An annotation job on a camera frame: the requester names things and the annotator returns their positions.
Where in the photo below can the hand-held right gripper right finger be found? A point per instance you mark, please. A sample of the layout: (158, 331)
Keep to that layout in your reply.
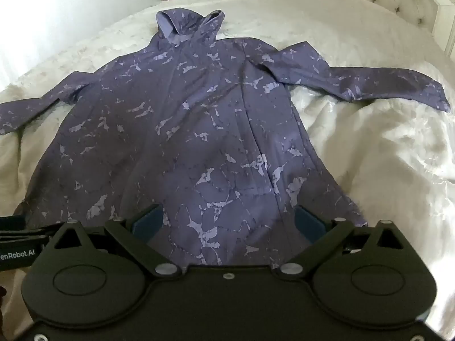
(308, 222)

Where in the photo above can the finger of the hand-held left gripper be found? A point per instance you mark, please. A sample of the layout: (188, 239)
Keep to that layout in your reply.
(28, 237)

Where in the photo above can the purple patterned hooded jacket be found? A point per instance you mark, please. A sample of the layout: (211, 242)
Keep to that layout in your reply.
(199, 131)

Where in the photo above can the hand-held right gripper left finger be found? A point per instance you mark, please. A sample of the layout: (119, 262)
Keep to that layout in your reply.
(147, 222)

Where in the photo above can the white bed blanket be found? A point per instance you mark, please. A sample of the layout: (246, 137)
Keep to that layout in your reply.
(373, 149)

